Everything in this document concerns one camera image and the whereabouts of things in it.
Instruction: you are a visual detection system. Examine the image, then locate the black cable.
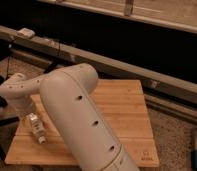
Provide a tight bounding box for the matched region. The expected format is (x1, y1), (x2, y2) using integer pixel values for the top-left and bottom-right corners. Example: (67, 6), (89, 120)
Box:
(4, 36), (18, 81)

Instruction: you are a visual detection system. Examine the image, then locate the small white box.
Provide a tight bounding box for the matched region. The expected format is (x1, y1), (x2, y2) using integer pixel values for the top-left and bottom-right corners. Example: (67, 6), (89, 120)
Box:
(17, 28), (35, 38)

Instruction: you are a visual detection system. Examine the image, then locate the white plastic bottle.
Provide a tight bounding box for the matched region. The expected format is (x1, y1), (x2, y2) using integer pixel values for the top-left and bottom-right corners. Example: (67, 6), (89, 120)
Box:
(28, 113), (46, 144)

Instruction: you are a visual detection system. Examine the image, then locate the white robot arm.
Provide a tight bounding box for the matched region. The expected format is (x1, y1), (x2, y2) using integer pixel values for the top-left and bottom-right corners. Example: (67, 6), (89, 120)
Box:
(0, 63), (140, 171)

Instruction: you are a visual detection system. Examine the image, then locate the long grey metal beam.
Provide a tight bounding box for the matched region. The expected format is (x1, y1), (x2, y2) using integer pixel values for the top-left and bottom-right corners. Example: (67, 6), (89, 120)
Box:
(0, 25), (197, 104)

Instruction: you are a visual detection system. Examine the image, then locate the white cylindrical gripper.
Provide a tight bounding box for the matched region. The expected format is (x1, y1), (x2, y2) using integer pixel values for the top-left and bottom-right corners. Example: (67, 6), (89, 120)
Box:
(13, 96), (36, 117)

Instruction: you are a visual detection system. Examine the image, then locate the wooden table board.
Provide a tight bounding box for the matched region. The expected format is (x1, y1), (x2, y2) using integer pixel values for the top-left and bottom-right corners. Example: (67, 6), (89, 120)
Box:
(5, 79), (160, 168)

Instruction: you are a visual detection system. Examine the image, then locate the upper wooden shelf ledge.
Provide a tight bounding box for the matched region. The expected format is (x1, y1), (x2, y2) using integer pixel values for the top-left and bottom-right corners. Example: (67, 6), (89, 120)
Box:
(38, 0), (197, 34)

